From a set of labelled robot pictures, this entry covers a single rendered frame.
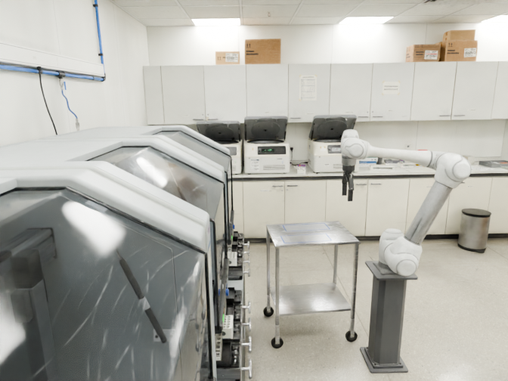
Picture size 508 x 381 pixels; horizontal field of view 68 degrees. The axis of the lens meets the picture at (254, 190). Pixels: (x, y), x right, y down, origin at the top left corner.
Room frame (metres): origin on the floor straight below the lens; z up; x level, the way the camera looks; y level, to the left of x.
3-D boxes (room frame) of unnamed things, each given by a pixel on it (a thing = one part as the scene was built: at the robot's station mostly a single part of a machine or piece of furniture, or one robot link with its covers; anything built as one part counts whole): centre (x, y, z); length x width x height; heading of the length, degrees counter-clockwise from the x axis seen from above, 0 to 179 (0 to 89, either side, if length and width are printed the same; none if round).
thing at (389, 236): (2.25, -0.89, 0.87); 0.18 x 0.16 x 0.22; 175
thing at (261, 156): (4.76, -0.16, 1.24); 0.62 x 0.56 x 0.69; 1
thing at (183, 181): (1.51, 0.39, 1.28); 0.61 x 0.51 x 0.63; 1
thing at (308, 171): (4.76, -1.06, 0.89); 4.75 x 0.65 x 0.03; 91
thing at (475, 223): (4.23, -2.64, 0.23); 0.38 x 0.31 x 0.46; 1
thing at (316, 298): (2.66, -0.42, 0.41); 0.67 x 0.46 x 0.82; 96
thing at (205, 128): (4.74, 0.42, 1.22); 0.62 x 0.56 x 0.64; 179
